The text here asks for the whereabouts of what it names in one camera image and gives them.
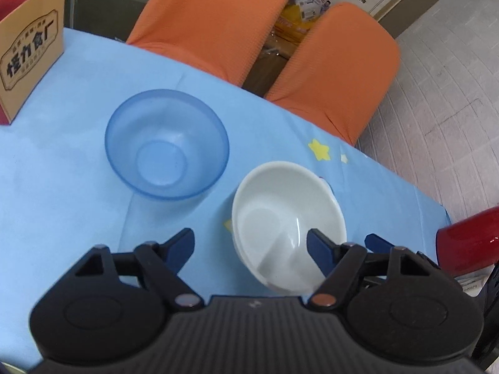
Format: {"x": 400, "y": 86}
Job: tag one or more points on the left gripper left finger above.
{"x": 156, "y": 266}

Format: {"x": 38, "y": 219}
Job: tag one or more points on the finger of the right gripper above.
{"x": 376, "y": 244}

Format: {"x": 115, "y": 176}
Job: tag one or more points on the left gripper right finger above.
{"x": 348, "y": 268}

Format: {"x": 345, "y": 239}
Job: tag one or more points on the white ceramic bowl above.
{"x": 274, "y": 208}

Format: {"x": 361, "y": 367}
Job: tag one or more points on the blue translucent plastic bowl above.
{"x": 166, "y": 145}

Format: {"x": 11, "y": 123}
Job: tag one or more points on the red thermos jug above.
{"x": 469, "y": 245}

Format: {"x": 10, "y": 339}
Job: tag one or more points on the blue cartoon tablecloth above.
{"x": 60, "y": 197}

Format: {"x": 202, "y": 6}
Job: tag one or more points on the right orange chair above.
{"x": 339, "y": 73}

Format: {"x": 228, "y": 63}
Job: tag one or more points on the orange chair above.
{"x": 339, "y": 73}
{"x": 220, "y": 37}

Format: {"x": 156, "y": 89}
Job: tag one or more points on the left orange chair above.
{"x": 220, "y": 37}

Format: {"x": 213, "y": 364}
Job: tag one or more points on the yellow snack bag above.
{"x": 298, "y": 17}

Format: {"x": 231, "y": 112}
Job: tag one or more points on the red cracker cardboard box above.
{"x": 31, "y": 42}

